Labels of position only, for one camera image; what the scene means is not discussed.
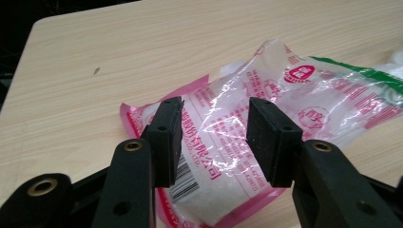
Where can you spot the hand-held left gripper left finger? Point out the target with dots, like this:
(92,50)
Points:
(130,183)

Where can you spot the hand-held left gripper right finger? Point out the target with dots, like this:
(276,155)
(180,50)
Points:
(323,190)

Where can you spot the pink and green plastic bag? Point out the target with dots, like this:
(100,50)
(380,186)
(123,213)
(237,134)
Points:
(221,126)

